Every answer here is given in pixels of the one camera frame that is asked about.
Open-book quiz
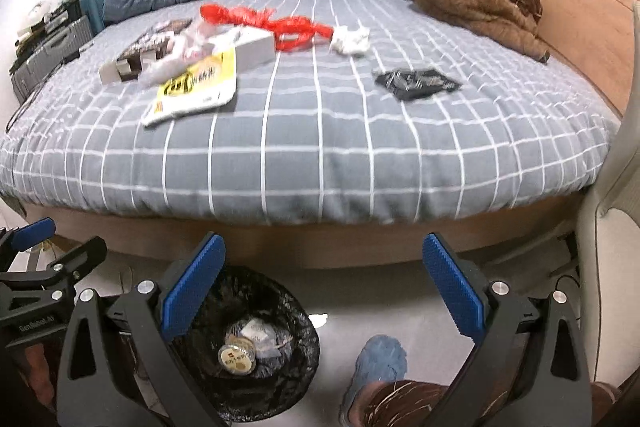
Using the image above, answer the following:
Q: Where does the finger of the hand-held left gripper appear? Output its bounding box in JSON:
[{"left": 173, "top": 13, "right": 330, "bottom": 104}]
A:
[
  {"left": 0, "top": 217, "right": 57, "bottom": 260},
  {"left": 0, "top": 236, "right": 108, "bottom": 305}
]

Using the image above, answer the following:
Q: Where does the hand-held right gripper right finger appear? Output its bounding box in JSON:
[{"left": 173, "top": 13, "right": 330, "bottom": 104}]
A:
[{"left": 422, "top": 232, "right": 593, "bottom": 427}]

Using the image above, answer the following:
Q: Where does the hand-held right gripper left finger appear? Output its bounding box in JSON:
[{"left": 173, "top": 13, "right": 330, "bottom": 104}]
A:
[{"left": 55, "top": 232, "right": 231, "bottom": 427}]

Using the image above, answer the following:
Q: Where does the trash bin with black liner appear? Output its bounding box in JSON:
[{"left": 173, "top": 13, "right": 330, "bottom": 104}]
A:
[{"left": 165, "top": 264, "right": 321, "bottom": 423}]

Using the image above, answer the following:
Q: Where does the clear bubble wrap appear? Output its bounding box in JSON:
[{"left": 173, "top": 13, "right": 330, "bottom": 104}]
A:
[{"left": 136, "top": 49, "right": 201, "bottom": 88}]

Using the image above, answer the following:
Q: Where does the yellow and white packet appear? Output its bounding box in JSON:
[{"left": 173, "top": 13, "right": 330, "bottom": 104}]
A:
[{"left": 141, "top": 47, "right": 238, "bottom": 128}]

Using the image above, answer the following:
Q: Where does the black snack wrapper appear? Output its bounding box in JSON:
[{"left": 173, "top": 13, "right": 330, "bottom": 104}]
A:
[{"left": 374, "top": 67, "right": 462, "bottom": 102}]

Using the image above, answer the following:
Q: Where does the brown patterned snack box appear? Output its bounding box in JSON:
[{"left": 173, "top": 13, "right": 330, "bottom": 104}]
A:
[{"left": 99, "top": 18, "right": 193, "bottom": 85}]

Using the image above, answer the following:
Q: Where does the white carton box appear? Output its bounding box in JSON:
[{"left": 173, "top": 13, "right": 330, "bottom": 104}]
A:
[{"left": 215, "top": 27, "right": 276, "bottom": 70}]

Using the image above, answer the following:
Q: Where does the clear plastic bag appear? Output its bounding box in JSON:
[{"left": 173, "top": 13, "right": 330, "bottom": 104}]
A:
[{"left": 170, "top": 18, "right": 241, "bottom": 62}]

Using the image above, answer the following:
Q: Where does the white tissue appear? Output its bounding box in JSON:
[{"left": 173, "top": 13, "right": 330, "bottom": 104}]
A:
[{"left": 330, "top": 25, "right": 371, "bottom": 56}]

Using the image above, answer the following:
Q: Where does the red plastic bag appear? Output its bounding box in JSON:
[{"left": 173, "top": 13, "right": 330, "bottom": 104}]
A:
[{"left": 199, "top": 3, "right": 335, "bottom": 52}]

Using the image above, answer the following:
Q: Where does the round gold lid container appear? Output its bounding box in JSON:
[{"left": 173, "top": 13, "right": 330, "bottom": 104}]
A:
[{"left": 219, "top": 343, "right": 258, "bottom": 375}]

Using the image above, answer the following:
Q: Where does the clear crumpled packaging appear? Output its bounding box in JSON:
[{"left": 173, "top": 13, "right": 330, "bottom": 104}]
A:
[{"left": 225, "top": 318, "right": 293, "bottom": 363}]

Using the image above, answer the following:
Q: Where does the cream chair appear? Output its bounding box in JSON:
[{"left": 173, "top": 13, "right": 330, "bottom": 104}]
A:
[{"left": 575, "top": 0, "right": 640, "bottom": 408}]

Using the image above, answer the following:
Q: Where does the grey suitcase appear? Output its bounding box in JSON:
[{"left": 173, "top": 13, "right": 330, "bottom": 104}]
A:
[{"left": 10, "top": 14, "right": 93, "bottom": 100}]

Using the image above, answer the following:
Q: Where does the grey checked bed sheet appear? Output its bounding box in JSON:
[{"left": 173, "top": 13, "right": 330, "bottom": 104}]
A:
[{"left": 0, "top": 0, "right": 623, "bottom": 228}]

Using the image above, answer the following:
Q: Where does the brown quilted jacket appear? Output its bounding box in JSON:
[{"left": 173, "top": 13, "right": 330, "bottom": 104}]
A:
[{"left": 410, "top": 0, "right": 551, "bottom": 65}]

